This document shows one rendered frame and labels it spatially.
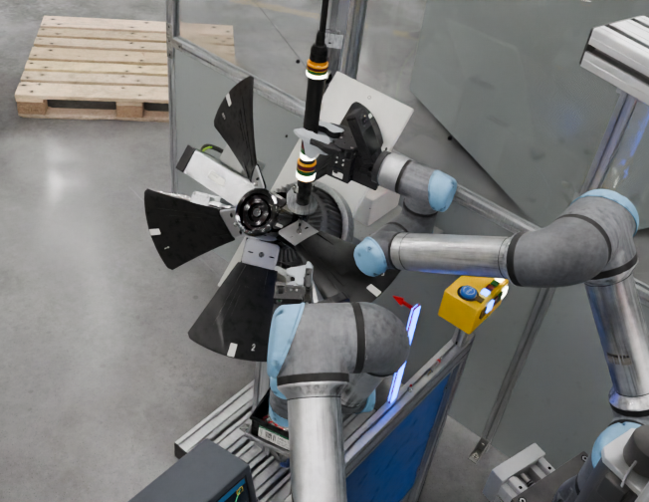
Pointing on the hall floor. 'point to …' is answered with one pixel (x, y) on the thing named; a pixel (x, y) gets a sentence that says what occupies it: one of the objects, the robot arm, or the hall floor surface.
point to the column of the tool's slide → (340, 21)
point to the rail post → (436, 432)
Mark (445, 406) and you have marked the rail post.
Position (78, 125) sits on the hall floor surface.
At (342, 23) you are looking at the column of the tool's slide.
